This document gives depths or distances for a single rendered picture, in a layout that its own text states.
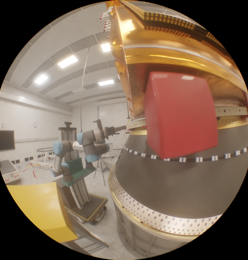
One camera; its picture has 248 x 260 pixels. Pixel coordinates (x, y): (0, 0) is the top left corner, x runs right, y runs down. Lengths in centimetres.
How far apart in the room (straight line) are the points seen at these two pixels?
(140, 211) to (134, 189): 15
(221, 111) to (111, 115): 869
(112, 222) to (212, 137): 190
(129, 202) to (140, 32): 72
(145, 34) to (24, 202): 42
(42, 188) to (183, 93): 34
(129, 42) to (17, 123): 761
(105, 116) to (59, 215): 896
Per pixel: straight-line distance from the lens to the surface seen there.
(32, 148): 800
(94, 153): 52
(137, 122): 66
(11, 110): 769
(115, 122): 864
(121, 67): 36
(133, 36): 23
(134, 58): 16
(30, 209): 20
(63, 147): 82
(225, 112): 54
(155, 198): 49
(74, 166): 145
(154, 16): 34
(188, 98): 15
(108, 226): 189
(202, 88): 19
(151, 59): 16
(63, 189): 165
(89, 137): 52
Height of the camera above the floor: 164
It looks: 2 degrees up
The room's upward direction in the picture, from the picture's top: 5 degrees counter-clockwise
